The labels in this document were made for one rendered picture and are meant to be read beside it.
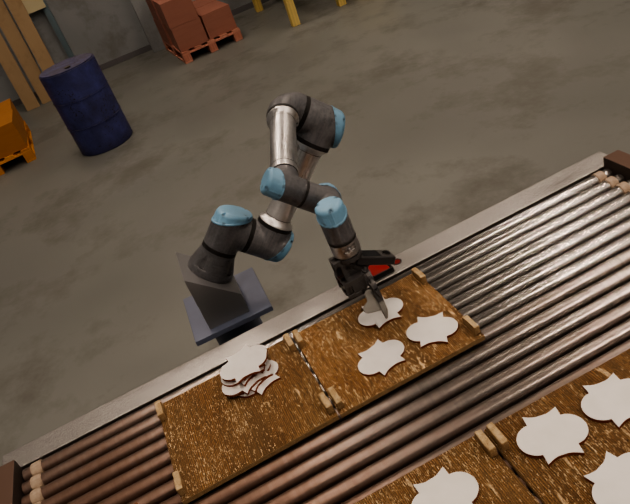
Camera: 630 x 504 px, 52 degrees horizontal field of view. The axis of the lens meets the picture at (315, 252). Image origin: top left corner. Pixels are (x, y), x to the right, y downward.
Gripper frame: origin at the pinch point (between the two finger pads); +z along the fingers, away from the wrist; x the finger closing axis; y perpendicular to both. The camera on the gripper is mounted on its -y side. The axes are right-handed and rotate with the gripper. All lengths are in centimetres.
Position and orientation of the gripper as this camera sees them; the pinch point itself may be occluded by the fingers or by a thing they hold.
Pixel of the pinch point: (377, 303)
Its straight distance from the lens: 177.9
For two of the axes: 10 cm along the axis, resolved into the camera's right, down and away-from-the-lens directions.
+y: -8.7, 4.8, -1.2
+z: 3.5, 7.6, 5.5
